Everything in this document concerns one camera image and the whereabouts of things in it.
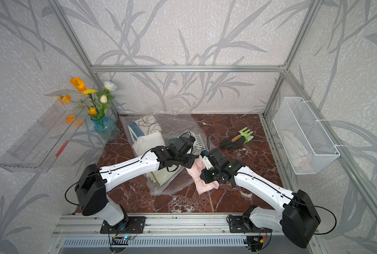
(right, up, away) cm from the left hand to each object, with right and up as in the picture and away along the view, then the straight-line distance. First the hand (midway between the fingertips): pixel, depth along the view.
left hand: (194, 160), depth 81 cm
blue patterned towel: (-37, +18, +28) cm, 50 cm away
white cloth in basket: (+49, +5, -8) cm, 50 cm away
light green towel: (-17, -9, +3) cm, 19 cm away
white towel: (-33, +7, +21) cm, 40 cm away
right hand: (+4, -7, -1) cm, 8 cm away
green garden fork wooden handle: (+35, +12, +25) cm, 45 cm away
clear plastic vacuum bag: (-16, +19, +31) cm, 40 cm away
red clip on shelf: (-54, +8, -17) cm, 58 cm away
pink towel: (+1, -3, -3) cm, 5 cm away
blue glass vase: (-56, +16, +17) cm, 61 cm away
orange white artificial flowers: (-54, +32, +8) cm, 64 cm away
